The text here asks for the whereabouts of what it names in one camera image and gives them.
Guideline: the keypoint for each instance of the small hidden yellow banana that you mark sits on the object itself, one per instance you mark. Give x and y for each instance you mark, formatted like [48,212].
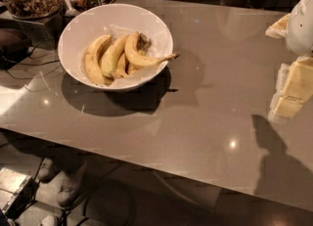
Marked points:
[120,70]

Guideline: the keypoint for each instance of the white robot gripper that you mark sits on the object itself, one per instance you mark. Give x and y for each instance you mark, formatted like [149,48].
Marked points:
[301,27]

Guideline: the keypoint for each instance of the white scoop spoon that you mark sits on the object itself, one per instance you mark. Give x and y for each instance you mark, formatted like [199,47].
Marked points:
[70,11]

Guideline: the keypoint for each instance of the yellow banana with long stem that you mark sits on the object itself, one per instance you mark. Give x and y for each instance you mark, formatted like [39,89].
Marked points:
[135,56]

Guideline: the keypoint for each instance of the metal box on floor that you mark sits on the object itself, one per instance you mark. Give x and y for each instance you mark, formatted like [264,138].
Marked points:
[15,191]

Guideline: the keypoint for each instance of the white ceramic bowl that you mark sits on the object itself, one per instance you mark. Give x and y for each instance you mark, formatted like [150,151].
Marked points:
[88,26]

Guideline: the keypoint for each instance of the left yellow banana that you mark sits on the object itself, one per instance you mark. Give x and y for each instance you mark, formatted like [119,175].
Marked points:
[92,56]

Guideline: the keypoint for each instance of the dark round object left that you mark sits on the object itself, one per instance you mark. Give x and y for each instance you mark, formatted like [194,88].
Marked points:
[13,47]

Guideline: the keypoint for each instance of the white shoe on floor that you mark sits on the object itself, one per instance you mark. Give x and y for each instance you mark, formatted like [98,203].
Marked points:
[70,186]

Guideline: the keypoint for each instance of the middle yellow banana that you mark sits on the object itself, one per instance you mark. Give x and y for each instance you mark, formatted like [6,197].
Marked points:
[111,56]

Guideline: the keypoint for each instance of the white paper bowl liner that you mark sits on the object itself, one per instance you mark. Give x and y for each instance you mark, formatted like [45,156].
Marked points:
[160,46]

